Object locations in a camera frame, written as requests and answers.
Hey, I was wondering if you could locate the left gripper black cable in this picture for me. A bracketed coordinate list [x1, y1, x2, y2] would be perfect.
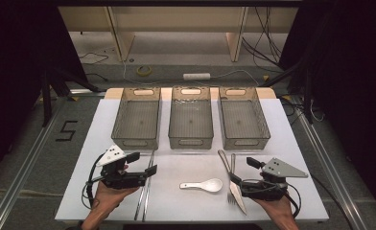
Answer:
[81, 152, 106, 210]

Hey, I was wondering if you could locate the black metal stand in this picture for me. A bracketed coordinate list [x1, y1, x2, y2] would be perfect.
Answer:
[259, 58, 315, 125]
[40, 68, 103, 127]

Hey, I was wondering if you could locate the person's right hand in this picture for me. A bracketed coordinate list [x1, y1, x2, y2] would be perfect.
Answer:
[254, 195, 294, 221]

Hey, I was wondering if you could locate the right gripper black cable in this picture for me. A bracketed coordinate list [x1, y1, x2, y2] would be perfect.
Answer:
[283, 181, 303, 219]

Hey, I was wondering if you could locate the person's left hand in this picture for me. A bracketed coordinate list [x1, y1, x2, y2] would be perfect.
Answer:
[91, 181, 140, 209]

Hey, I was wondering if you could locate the short aluminium rail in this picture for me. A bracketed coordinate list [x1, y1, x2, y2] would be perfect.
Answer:
[69, 88, 107, 97]

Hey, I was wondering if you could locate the white table cover board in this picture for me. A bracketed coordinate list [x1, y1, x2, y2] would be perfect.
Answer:
[55, 98, 330, 223]

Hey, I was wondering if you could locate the metal fork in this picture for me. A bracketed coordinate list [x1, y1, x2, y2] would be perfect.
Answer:
[226, 152, 238, 206]

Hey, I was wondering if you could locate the beige wooden desk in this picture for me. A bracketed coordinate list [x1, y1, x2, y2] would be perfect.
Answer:
[57, 6, 300, 63]

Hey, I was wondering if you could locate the thin black floor cable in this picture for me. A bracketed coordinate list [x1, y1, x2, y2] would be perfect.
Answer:
[79, 52, 109, 65]

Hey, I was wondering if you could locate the thick black floor cable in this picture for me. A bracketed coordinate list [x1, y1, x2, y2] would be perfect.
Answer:
[310, 172, 355, 230]

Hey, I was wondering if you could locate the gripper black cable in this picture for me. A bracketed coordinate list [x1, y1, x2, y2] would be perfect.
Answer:
[81, 152, 106, 210]
[283, 181, 303, 219]

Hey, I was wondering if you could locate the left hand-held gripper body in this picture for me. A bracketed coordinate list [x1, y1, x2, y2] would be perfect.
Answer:
[95, 144, 148, 190]

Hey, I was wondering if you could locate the metal table knife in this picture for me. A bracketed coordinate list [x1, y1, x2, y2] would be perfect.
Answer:
[217, 149, 248, 216]

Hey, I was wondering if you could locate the white ceramic spoon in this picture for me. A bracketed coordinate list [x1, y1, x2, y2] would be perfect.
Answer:
[178, 177, 223, 194]

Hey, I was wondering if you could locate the metal chopstick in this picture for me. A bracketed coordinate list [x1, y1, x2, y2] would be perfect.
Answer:
[142, 151, 155, 222]
[133, 150, 154, 222]

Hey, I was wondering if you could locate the yellow tape roll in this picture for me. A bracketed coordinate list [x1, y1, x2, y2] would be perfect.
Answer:
[135, 65, 153, 78]

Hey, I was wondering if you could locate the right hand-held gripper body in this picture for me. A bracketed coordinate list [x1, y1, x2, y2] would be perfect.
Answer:
[240, 157, 309, 202]

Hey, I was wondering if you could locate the black curtain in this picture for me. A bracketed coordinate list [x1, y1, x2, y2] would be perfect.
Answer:
[0, 0, 89, 186]
[278, 0, 376, 221]

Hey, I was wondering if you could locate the clear grey plastic bin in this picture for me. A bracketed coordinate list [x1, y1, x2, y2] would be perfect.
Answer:
[168, 85, 215, 150]
[218, 86, 271, 151]
[110, 86, 162, 151]

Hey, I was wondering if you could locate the black cable bundle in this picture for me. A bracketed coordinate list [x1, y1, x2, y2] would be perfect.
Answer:
[242, 6, 285, 70]

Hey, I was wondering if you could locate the white power strip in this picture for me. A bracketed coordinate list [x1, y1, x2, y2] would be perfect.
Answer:
[182, 72, 212, 81]

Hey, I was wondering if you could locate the white floor cable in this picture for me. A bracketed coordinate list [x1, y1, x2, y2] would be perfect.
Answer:
[122, 59, 184, 86]
[209, 69, 261, 86]

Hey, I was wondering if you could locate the long aluminium floor rail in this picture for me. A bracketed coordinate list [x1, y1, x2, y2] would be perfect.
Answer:
[0, 99, 67, 230]
[288, 95, 369, 230]

